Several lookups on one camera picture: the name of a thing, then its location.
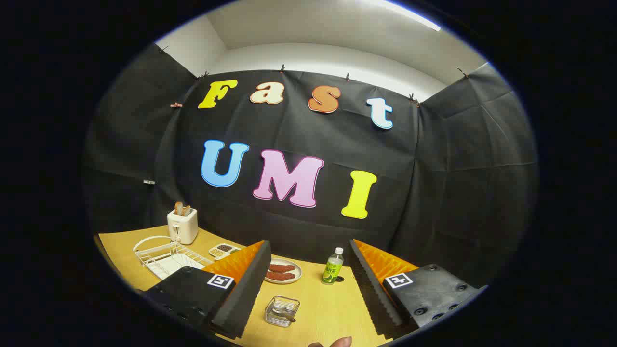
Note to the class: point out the metal spoon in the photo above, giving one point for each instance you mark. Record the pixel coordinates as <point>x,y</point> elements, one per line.
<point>284,314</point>

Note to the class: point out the brown toast slice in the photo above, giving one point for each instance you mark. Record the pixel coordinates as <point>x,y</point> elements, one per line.
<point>187,210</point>
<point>178,208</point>

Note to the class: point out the white toaster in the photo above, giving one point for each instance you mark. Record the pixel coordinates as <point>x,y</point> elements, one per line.
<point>183,229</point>

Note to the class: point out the brown sausage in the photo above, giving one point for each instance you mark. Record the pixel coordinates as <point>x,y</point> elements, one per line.
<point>282,267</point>
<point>280,276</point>

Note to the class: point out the white plate with sausages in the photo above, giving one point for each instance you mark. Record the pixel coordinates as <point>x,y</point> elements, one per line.
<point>297,272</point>

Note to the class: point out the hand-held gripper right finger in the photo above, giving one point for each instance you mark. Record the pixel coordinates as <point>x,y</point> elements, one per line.
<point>373,294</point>

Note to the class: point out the white divided condiment tray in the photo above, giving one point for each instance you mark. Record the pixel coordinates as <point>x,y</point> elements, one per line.
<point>224,250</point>

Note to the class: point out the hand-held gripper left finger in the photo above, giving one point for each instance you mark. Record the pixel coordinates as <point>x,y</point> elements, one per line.
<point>246,294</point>

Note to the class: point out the green label drink bottle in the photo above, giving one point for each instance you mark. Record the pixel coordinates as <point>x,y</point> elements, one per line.
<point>332,270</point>

